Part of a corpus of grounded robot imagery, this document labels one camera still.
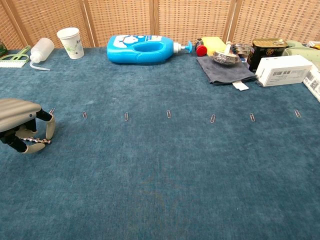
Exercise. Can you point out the white paper cup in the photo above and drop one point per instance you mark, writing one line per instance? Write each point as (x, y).
(72, 42)

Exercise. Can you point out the white cardboard box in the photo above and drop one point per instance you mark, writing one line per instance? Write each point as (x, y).
(282, 65)

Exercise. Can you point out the grey cloth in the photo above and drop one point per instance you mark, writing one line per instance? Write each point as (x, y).
(220, 72)

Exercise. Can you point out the green tea bottle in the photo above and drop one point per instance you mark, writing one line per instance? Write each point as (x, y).
(2, 50)

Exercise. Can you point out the black gold meat can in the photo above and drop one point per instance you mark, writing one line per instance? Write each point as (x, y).
(265, 53)

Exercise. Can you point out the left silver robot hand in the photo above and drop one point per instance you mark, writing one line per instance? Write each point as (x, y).
(15, 112)

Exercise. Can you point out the blue carpet table cover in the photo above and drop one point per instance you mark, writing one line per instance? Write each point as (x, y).
(160, 175)

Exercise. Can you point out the binder clip pack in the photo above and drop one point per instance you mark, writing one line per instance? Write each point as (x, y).
(241, 47)

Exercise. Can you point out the green dustpan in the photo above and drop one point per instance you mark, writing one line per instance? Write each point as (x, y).
(297, 51)

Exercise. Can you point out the pastel tissue pack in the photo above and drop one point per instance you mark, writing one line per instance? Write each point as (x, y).
(313, 82)

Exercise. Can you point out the blue detergent pump bottle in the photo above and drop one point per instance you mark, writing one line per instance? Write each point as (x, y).
(125, 56)

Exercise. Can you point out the silver paper clip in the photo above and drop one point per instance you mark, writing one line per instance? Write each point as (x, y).
(126, 116)
(85, 115)
(252, 117)
(169, 114)
(212, 118)
(51, 110)
(297, 113)

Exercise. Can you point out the wicker folding screen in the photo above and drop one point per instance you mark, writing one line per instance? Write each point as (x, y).
(120, 17)

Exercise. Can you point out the white squeeze wash bottle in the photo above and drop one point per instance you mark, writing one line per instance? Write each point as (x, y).
(42, 48)

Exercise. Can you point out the yellow snack package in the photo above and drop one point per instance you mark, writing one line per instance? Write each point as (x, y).
(315, 45)

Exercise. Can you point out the green hand brush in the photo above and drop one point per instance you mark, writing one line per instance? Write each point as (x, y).
(13, 61)

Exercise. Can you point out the silver magnet rod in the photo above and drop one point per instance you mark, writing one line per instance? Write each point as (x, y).
(37, 140)

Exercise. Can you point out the yellow sponge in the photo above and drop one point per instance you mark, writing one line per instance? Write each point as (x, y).
(212, 43)

